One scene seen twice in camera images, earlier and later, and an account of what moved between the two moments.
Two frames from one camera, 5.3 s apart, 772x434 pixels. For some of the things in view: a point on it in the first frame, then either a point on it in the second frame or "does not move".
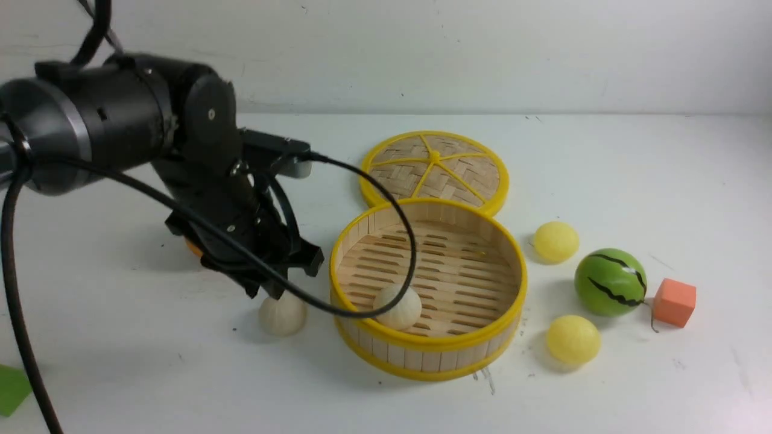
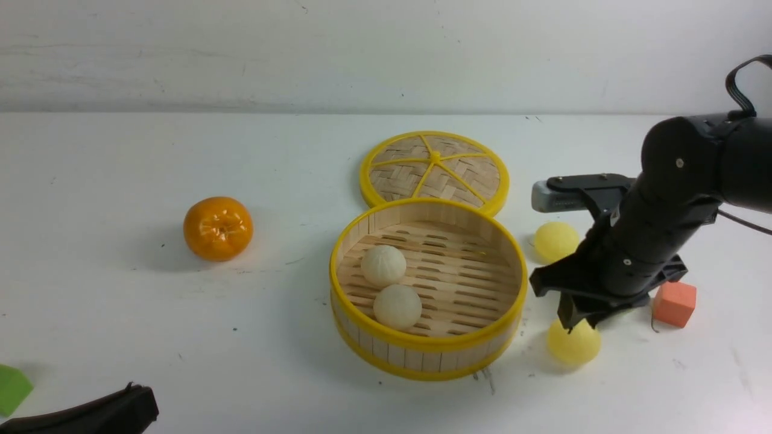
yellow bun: (573, 339) does not move
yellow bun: (556, 241) does not move
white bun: (405, 313) does not move
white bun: (285, 316) → (383, 266)
